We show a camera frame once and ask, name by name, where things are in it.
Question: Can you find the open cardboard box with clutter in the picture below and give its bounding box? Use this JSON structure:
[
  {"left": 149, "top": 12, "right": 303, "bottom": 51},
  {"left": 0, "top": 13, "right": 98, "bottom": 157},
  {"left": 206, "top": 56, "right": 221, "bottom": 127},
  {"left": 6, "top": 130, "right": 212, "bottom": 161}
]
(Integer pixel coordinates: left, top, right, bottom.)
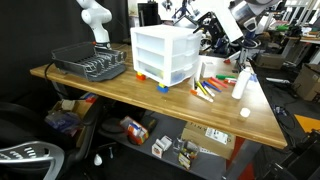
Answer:
[{"left": 44, "top": 93, "right": 98, "bottom": 148}]

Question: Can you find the black monitor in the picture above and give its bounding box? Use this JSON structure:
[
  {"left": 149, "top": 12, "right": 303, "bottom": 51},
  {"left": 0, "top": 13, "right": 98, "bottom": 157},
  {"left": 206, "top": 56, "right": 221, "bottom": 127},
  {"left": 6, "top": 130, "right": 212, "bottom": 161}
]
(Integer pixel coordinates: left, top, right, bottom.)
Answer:
[{"left": 137, "top": 2, "right": 162, "bottom": 28}]

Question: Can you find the pink marker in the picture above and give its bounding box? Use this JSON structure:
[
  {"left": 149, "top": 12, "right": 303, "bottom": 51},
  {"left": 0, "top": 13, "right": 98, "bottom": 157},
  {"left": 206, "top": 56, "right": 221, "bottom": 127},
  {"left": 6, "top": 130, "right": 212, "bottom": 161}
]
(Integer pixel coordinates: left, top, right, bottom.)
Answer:
[{"left": 210, "top": 76, "right": 229, "bottom": 89}]

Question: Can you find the white marker with orange cap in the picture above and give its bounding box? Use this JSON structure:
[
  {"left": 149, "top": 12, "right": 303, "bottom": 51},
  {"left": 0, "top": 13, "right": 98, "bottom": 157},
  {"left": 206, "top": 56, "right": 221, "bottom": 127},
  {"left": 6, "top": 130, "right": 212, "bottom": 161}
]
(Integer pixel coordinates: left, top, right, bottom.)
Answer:
[{"left": 190, "top": 89, "right": 214, "bottom": 103}]

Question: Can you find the white bottle cap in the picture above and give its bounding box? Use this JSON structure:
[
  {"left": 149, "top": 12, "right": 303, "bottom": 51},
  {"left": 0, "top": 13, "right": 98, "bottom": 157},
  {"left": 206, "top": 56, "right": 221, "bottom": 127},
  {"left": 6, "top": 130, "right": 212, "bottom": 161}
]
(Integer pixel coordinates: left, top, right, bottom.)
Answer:
[{"left": 239, "top": 107, "right": 251, "bottom": 118}]

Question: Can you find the brown box on floor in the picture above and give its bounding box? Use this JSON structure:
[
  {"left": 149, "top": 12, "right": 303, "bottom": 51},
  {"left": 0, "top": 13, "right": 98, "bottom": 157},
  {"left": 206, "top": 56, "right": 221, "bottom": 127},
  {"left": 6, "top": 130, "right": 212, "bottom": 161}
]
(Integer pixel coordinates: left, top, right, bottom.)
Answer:
[{"left": 254, "top": 52, "right": 286, "bottom": 70}]

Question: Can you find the all green marker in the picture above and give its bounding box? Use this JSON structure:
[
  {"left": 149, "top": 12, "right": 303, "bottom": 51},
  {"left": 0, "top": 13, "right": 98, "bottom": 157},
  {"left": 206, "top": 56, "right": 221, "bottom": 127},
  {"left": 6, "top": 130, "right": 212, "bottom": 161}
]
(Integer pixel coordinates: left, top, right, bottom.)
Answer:
[{"left": 215, "top": 74, "right": 237, "bottom": 80}]

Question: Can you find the blue and yellow toy block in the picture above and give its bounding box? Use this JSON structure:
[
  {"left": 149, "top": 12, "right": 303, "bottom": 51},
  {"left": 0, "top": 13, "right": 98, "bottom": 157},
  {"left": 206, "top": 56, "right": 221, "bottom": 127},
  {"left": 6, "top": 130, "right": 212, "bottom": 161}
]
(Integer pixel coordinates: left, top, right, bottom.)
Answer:
[{"left": 156, "top": 82, "right": 170, "bottom": 94}]

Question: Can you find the translucent drawer with blue contents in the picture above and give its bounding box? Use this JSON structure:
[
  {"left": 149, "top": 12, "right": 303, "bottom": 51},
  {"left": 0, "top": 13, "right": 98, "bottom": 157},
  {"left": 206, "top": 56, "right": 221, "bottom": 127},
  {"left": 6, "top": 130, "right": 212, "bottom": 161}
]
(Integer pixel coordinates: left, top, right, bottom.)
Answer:
[{"left": 137, "top": 61, "right": 200, "bottom": 84}]

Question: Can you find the clear container with small items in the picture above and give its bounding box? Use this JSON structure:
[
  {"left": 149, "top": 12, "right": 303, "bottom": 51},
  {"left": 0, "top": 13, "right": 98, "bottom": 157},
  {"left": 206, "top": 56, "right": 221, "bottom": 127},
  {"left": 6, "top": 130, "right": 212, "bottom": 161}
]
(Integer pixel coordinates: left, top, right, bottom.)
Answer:
[{"left": 173, "top": 138, "right": 200, "bottom": 171}]

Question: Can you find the black office chair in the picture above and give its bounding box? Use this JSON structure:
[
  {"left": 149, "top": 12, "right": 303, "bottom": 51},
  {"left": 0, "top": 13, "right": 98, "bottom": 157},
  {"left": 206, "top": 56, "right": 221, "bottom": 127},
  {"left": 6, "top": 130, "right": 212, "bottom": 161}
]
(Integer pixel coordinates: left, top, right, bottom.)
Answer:
[{"left": 0, "top": 98, "right": 103, "bottom": 180}]

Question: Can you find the grey plastic dish rack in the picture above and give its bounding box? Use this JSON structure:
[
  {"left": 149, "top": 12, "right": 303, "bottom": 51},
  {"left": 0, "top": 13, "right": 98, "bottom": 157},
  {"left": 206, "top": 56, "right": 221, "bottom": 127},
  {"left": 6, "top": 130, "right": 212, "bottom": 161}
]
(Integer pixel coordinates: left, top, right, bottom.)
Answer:
[{"left": 50, "top": 41, "right": 128, "bottom": 83}]

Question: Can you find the translucent drawer between two drawers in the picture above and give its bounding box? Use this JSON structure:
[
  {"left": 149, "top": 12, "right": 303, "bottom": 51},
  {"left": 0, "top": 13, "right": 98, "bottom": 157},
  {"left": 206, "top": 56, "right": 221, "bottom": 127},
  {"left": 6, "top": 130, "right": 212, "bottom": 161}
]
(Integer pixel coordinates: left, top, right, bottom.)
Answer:
[{"left": 136, "top": 48, "right": 201, "bottom": 70}]

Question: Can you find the blue marker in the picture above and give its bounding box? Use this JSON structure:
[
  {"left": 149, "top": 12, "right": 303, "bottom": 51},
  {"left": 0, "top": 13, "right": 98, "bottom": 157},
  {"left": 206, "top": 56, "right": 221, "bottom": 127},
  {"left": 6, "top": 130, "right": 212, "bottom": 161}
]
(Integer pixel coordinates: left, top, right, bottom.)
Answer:
[{"left": 202, "top": 80, "right": 222, "bottom": 94}]

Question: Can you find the red toy block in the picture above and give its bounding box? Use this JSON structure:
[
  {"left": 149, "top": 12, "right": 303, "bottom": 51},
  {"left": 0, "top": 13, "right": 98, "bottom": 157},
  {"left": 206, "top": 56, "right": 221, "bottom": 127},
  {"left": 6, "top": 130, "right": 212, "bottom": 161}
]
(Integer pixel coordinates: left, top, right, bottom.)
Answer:
[{"left": 135, "top": 71, "right": 148, "bottom": 82}]

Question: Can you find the white plastic drawer unit frame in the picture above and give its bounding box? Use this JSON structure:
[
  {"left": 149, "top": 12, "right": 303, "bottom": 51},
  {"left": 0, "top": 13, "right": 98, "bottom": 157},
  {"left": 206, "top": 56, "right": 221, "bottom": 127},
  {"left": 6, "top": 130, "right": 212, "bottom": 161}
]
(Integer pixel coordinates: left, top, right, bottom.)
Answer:
[{"left": 129, "top": 24, "right": 203, "bottom": 88}]

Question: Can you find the yellow marker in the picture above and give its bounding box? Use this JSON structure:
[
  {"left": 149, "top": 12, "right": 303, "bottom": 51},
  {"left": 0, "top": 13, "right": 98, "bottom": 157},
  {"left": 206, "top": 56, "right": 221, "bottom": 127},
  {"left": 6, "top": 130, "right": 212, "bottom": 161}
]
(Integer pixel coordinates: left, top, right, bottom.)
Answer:
[{"left": 195, "top": 80, "right": 208, "bottom": 97}]

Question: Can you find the flat cardboard box with label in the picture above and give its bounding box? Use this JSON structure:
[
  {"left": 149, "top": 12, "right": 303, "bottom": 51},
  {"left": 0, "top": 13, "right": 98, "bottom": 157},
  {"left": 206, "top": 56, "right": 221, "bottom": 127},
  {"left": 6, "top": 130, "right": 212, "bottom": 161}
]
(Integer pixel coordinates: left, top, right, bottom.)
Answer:
[{"left": 179, "top": 121, "right": 237, "bottom": 160}]

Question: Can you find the orange floor mat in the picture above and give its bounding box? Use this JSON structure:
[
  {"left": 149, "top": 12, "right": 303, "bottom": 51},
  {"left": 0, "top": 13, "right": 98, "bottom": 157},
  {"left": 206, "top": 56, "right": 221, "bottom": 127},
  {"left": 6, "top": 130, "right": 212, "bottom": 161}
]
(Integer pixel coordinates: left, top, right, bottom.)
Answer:
[{"left": 294, "top": 114, "right": 320, "bottom": 134}]

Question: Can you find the white square pen cup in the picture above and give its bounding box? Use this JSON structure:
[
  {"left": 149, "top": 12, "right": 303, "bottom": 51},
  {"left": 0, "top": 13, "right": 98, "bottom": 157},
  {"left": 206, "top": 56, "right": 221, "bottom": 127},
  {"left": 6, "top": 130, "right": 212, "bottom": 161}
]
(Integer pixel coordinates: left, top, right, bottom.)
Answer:
[{"left": 199, "top": 55, "right": 218, "bottom": 79}]

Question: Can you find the white plastic bottle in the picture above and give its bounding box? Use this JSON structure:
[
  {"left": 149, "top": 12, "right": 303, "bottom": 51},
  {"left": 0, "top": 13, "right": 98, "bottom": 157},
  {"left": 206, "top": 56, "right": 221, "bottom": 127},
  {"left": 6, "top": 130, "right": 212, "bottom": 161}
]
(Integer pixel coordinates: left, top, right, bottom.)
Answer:
[{"left": 231, "top": 66, "right": 252, "bottom": 100}]

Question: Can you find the blue metal stand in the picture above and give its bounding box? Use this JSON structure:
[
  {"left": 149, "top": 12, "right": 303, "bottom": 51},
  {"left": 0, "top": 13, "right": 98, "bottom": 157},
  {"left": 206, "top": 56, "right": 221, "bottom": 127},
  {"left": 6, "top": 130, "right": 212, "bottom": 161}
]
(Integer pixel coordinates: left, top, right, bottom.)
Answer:
[{"left": 214, "top": 31, "right": 262, "bottom": 73}]

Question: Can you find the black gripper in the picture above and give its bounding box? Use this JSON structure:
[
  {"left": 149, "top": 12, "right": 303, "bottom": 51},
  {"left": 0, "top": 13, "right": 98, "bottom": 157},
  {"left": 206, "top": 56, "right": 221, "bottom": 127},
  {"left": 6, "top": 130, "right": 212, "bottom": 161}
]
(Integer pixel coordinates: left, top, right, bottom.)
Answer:
[{"left": 195, "top": 13, "right": 224, "bottom": 38}]

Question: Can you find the large cardboard box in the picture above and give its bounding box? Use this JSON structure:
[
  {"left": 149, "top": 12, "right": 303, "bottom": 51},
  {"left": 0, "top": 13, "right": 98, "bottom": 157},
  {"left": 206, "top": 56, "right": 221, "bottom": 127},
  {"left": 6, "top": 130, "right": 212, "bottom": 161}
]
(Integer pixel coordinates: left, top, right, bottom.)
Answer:
[{"left": 292, "top": 63, "right": 320, "bottom": 102}]

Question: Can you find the orange snack package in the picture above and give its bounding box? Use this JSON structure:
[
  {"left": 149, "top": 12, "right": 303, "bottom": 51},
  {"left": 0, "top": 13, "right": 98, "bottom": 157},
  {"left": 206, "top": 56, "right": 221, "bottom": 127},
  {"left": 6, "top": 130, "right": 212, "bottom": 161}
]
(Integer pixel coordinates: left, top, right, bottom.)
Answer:
[{"left": 119, "top": 115, "right": 150, "bottom": 146}]

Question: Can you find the small white carton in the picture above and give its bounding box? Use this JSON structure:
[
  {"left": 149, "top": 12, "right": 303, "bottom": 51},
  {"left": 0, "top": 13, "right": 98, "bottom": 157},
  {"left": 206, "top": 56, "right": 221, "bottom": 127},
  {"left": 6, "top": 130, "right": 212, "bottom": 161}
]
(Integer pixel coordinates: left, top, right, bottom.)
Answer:
[{"left": 151, "top": 135, "right": 173, "bottom": 159}]

